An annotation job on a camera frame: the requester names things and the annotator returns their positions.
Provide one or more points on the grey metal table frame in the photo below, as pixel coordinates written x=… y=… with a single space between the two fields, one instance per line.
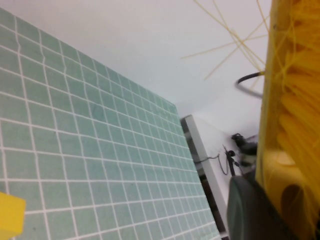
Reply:
x=197 y=140

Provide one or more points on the green white-grid tablecloth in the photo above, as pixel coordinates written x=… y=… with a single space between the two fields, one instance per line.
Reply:
x=100 y=150

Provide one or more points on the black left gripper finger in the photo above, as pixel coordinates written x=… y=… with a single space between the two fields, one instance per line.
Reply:
x=250 y=215

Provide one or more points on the black background device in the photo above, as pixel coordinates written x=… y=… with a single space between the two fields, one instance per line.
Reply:
x=246 y=150

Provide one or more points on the yellow foam cube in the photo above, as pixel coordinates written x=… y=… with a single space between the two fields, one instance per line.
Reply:
x=11 y=215

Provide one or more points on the yellow hand brush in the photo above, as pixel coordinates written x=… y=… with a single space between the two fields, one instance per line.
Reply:
x=295 y=100

